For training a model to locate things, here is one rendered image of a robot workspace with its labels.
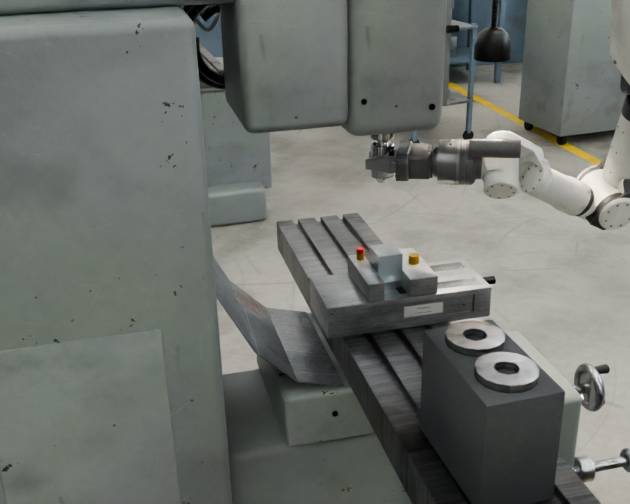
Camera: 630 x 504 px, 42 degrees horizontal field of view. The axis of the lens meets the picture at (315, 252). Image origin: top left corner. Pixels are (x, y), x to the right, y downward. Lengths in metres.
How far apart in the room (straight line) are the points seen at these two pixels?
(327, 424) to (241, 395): 0.26
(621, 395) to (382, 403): 1.90
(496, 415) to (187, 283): 0.56
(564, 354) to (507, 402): 2.32
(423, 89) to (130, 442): 0.82
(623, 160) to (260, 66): 0.74
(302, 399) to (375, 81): 0.62
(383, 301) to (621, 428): 1.60
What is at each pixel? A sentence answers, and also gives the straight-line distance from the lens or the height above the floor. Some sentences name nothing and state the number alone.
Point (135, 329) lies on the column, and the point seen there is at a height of 1.06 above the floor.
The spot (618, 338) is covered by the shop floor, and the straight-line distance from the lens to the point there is 3.64.
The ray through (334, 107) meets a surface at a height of 1.38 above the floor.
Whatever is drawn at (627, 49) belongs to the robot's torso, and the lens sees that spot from 1.45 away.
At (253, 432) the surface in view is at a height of 0.71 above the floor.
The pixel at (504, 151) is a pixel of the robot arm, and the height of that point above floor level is 1.28.
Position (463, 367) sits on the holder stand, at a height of 1.09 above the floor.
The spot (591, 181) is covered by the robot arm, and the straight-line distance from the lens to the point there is 1.77.
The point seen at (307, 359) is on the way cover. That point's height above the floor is 0.85.
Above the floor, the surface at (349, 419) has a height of 0.76.
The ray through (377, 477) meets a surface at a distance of 1.81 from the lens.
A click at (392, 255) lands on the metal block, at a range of 1.66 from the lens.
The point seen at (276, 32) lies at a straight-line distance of 1.41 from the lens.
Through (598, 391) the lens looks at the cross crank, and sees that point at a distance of 2.08.
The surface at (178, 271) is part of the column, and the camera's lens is 1.39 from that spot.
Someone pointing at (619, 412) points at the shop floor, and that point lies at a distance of 3.18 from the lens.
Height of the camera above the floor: 1.73
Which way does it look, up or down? 24 degrees down
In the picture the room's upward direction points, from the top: 1 degrees counter-clockwise
